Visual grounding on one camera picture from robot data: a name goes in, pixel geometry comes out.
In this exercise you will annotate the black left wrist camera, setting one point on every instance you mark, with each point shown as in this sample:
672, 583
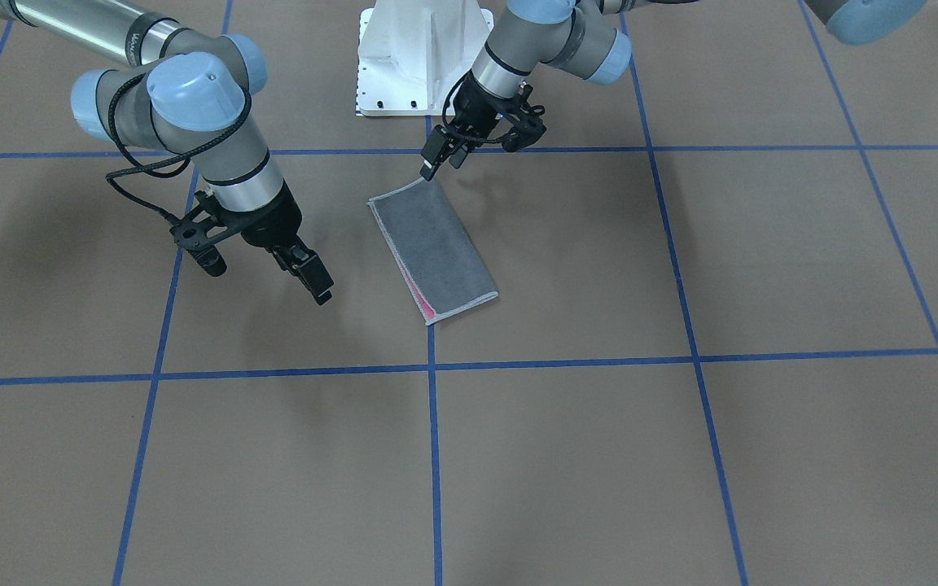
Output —
526, 120

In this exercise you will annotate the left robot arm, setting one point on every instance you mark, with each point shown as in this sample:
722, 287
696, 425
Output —
571, 36

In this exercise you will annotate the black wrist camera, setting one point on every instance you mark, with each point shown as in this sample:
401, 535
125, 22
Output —
526, 120
202, 229

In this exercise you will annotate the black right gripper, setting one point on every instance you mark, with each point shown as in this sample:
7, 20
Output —
271, 223

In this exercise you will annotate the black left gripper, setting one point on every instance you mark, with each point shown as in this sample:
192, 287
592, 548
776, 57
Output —
475, 110

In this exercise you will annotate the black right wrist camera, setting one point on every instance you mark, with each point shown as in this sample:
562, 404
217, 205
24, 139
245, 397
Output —
202, 229

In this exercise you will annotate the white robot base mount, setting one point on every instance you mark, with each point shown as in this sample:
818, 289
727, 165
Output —
410, 53

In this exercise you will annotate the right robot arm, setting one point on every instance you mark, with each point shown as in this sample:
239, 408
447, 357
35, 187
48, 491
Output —
183, 101

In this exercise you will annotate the pink and grey towel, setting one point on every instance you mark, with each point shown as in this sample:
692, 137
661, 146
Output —
440, 265

